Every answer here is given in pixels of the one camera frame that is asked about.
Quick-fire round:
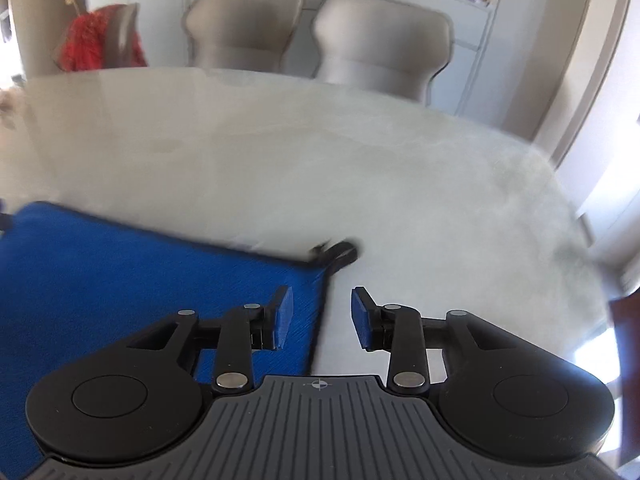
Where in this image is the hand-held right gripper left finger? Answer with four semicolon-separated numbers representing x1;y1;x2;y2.
125;285;295;394

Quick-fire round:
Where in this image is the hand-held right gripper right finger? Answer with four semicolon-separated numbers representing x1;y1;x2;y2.
351;286;511;395

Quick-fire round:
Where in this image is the blue grey microfiber towel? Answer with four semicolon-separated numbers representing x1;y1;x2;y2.
0;200;359;466

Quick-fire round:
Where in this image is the beige dining chair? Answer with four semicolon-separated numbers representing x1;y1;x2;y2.
310;0;455;106
182;0;307;74

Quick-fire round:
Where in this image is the white sideboard cabinet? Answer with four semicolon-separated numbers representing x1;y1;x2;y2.
184;0;501;131

